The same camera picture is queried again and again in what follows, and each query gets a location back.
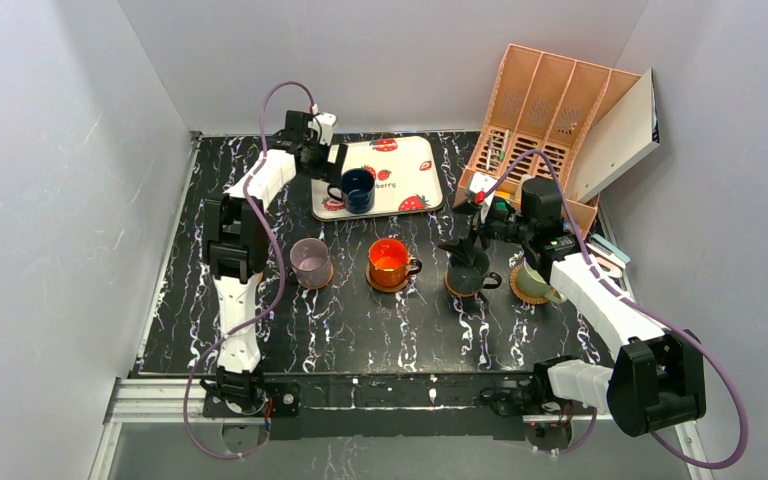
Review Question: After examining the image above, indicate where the navy blue mug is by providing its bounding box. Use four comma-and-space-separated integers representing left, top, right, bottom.
327, 168, 376, 214

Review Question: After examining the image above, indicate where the light green mug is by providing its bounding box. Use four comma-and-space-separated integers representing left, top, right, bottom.
518, 261, 567, 304

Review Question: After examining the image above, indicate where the dark green mug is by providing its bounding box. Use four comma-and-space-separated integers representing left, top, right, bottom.
444, 255, 502, 292

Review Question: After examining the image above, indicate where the white strawberry tray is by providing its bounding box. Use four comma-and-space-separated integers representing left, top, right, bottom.
344, 136, 445, 218

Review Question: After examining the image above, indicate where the lilac mug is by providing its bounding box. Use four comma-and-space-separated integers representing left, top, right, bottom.
290, 238, 333, 284

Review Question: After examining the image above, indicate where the orange mug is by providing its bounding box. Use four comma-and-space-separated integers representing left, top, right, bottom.
366, 238, 423, 286

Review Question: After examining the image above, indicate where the dark ringed wooden coaster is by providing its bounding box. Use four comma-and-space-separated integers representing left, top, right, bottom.
365, 271, 411, 293

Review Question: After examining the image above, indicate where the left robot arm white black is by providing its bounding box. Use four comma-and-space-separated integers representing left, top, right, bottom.
202, 108, 348, 374

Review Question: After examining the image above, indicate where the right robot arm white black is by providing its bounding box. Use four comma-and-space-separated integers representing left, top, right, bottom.
440, 173, 707, 437

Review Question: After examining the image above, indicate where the woven rattan coaster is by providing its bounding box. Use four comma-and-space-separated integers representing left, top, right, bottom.
509, 265, 549, 305

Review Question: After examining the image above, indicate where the orange round coaster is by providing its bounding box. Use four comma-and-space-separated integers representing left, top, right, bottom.
444, 277, 482, 298

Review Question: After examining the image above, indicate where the smooth wooden coaster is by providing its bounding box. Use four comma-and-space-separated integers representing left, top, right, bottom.
297, 268, 334, 290

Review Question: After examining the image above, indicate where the green yellow eraser block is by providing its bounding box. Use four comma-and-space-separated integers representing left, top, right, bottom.
493, 191, 515, 215

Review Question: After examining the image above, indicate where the teal pink stationery stack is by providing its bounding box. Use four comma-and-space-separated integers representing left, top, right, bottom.
585, 233, 631, 279

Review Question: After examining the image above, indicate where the pink desk file organizer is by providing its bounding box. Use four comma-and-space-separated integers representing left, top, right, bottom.
455, 44, 641, 233

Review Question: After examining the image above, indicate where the white binder folder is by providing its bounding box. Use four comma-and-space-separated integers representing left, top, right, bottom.
565, 69, 660, 203

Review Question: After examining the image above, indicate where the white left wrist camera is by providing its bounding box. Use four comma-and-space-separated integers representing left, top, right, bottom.
310, 112, 337, 146

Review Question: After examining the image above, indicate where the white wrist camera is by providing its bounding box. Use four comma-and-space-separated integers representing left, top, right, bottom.
310, 112, 337, 146
466, 172, 496, 221

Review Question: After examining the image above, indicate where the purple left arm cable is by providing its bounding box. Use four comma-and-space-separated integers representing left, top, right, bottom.
182, 80, 320, 462

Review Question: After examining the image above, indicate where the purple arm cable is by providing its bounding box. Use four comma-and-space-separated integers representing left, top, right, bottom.
182, 80, 320, 462
483, 148, 751, 472

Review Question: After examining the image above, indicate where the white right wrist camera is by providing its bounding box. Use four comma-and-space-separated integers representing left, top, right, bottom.
466, 172, 496, 221

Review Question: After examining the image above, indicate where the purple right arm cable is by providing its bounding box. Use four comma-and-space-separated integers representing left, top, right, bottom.
483, 148, 751, 472

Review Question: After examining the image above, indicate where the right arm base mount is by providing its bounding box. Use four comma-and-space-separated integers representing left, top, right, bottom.
477, 380, 598, 458

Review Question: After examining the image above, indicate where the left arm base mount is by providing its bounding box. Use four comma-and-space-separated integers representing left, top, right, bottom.
199, 367, 300, 458

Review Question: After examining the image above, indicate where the aluminium front rail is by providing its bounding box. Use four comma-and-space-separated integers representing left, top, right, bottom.
90, 374, 708, 479

